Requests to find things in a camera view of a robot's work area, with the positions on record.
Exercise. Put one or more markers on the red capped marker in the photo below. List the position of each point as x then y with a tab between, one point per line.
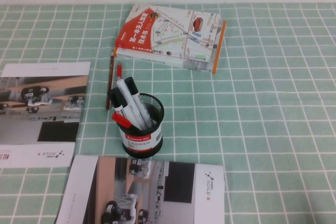
120	120

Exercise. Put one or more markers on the red gel pen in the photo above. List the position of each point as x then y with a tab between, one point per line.
119	71

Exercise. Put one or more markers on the red map cover book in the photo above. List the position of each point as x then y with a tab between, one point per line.
168	32

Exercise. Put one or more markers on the black mesh pen holder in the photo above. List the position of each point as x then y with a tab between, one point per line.
141	142

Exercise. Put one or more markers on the large AgileX brochure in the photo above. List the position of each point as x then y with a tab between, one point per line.
147	192

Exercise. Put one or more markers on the dark red pencil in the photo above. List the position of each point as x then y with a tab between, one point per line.
110	77

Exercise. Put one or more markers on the orange spine book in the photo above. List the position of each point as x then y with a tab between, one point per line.
216	53

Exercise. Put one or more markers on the AgileX brochure with red print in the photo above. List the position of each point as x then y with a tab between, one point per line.
39	103

